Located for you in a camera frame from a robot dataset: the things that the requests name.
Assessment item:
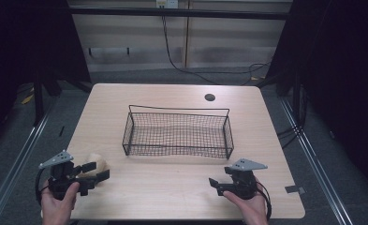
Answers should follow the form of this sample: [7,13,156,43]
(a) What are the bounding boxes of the black curtain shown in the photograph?
[0,0,92,151]
[265,0,368,198]

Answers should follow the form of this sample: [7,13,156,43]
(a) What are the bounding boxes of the black horizontal bar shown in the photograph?
[68,7,292,21]

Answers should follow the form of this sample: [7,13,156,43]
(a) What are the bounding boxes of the aluminium floor rail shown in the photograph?
[0,107,53,225]
[279,97,356,225]

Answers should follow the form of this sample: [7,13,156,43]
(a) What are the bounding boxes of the person's left hand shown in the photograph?
[40,182,81,225]

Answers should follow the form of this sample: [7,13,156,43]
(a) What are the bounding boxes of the grey tape strip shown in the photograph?
[285,185,306,194]

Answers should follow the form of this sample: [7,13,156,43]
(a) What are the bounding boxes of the beige rounded bread roll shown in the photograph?
[78,152,109,179]

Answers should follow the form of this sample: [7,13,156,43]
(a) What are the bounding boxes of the person's right hand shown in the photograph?
[222,181,269,225]

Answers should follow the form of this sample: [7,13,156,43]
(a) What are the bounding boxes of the black wall cable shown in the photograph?
[161,14,272,86]

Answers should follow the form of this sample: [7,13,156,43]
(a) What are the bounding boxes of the black floor cables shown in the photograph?
[276,124,305,150]

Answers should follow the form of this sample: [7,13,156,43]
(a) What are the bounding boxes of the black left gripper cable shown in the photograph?
[35,168,52,206]

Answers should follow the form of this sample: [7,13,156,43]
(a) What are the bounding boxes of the yellow floor tape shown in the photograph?
[21,93,35,105]

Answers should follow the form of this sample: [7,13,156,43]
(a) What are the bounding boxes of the white wall outlet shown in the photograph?
[155,0,180,9]

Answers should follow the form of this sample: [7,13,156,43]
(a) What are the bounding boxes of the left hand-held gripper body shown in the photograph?
[38,149,96,202]

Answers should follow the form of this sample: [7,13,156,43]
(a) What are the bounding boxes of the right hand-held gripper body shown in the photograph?
[224,157,269,201]

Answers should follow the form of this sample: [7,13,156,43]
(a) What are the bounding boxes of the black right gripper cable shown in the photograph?
[256,181,272,221]

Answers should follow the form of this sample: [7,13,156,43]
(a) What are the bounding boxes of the black wire mesh basket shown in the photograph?
[122,104,235,160]

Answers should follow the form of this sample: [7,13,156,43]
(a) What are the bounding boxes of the black metal stand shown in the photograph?
[32,70,46,128]

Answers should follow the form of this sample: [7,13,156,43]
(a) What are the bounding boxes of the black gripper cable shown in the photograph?
[256,181,272,221]
[35,168,52,206]

